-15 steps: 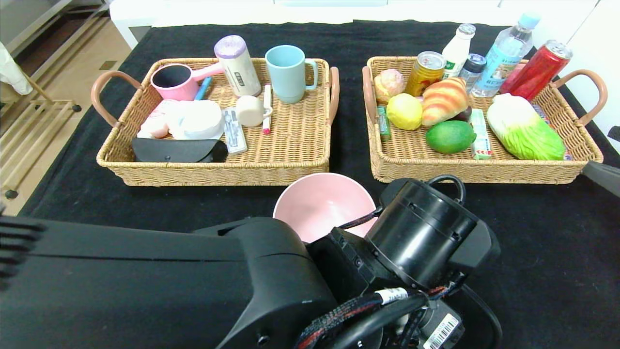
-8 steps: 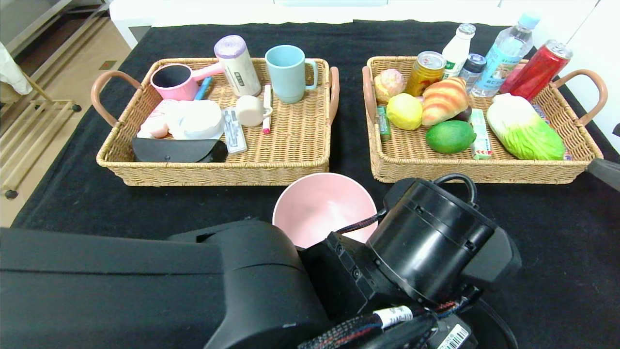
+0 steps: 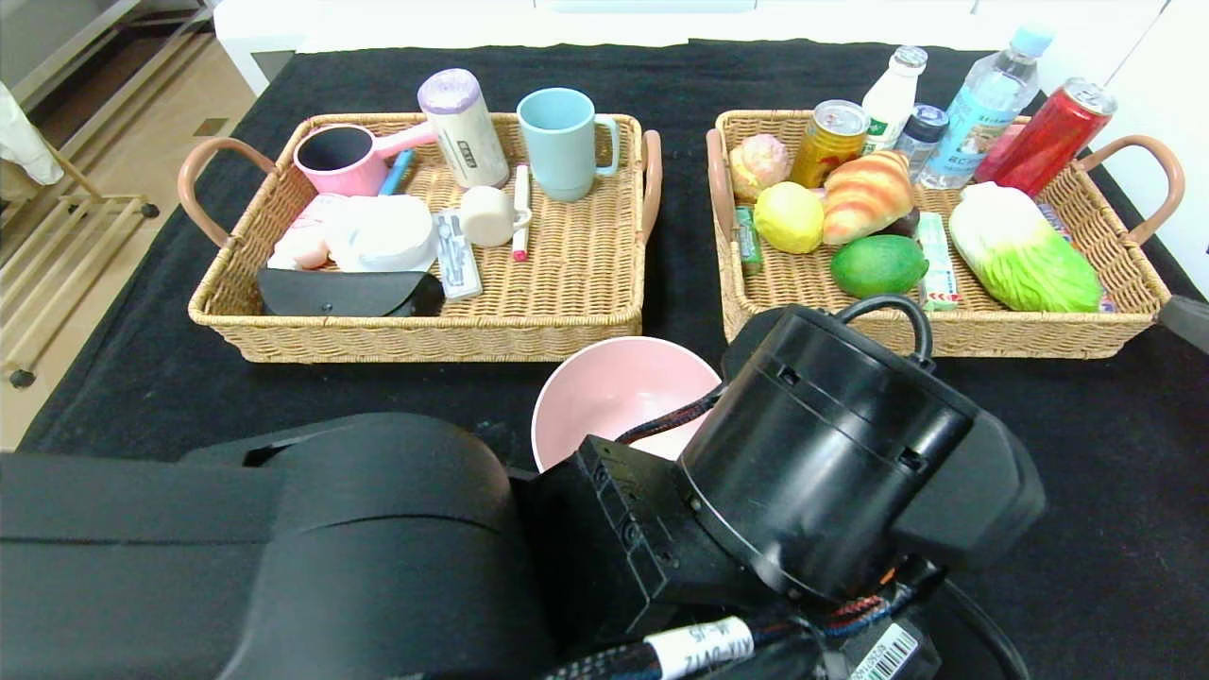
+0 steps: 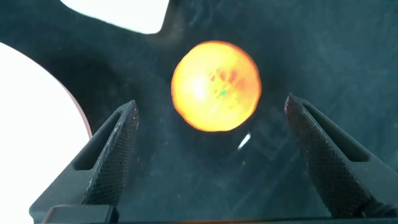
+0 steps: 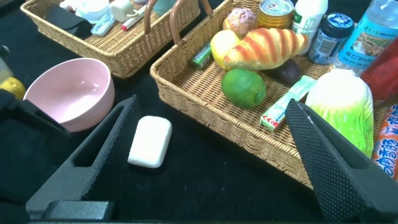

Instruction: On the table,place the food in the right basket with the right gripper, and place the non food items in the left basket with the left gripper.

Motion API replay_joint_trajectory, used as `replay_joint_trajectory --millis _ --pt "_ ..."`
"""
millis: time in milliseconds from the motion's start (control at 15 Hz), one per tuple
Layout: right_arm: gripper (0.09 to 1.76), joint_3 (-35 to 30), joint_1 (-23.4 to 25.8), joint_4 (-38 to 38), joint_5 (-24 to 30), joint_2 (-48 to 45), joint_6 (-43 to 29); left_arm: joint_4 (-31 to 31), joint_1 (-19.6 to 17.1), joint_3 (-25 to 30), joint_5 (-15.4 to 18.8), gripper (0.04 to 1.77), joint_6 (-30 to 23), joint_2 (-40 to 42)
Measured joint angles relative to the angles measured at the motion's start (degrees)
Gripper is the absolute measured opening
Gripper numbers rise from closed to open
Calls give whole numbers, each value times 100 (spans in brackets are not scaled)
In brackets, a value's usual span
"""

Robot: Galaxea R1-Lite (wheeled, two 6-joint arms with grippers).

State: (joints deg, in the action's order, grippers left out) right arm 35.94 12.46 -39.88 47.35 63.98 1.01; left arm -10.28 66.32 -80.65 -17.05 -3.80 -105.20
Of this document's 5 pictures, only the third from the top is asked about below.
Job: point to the green lime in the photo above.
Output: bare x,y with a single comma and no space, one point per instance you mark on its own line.
878,267

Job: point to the green white cabbage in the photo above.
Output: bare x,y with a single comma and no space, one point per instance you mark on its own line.
1025,253

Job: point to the black glasses case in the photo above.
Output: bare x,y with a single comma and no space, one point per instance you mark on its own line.
338,294

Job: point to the cream tumbler purple lid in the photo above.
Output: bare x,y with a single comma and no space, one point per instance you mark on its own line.
466,139

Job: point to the white marker pink cap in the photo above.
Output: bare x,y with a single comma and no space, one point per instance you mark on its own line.
520,215

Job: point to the pink white tube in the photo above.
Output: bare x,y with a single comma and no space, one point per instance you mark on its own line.
305,244

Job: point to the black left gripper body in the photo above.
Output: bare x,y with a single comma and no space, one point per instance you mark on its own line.
885,654

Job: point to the clear water bottle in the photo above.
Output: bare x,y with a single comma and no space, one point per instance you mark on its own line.
982,111

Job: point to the brown wooden shelf unit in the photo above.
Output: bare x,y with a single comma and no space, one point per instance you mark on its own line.
142,47

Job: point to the pink bowl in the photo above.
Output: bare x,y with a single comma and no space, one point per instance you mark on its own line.
604,397

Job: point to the brown striped croissant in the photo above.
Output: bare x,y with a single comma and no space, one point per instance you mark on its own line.
864,198

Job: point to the white milk bottle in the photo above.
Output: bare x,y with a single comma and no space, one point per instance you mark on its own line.
893,99

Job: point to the yellow drink can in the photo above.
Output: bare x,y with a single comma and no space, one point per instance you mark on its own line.
829,144

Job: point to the small cream cup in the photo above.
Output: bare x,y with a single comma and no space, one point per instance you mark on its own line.
485,217

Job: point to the light blue mug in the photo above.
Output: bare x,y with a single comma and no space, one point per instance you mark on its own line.
560,148

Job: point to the white hanging cloth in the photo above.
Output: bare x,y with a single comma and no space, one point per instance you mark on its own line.
19,142

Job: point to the clear plastic tool pack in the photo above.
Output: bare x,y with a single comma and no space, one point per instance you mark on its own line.
456,263

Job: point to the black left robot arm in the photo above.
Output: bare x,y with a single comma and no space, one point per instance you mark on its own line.
378,567

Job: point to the white round container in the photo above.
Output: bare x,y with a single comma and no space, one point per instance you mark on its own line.
383,234

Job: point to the blue pen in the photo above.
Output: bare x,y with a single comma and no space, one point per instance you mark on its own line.
397,173

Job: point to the red drink can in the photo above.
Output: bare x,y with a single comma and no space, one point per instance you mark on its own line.
1044,140

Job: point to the light wooden rack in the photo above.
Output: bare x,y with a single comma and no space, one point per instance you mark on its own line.
23,380

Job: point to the small blue-capped bottle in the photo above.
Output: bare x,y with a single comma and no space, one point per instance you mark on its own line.
921,142

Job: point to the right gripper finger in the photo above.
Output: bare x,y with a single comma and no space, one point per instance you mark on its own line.
1192,326

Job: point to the pink scoop cup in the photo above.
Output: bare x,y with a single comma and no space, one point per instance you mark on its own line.
361,179

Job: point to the green gum pack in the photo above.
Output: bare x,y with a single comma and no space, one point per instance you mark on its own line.
748,239

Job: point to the green white candy pack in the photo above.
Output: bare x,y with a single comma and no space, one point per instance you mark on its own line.
940,274

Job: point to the yellow lemon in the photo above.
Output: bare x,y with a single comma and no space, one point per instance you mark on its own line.
790,217

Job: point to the pink yellow bun toy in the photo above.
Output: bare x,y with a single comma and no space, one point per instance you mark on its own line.
763,159

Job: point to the purple eggplant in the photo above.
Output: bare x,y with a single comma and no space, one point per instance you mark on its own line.
905,225

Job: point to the colourful snack packet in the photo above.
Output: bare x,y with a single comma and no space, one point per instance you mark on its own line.
1050,217

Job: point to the black tablecloth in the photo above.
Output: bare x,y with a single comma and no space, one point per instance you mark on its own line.
123,378

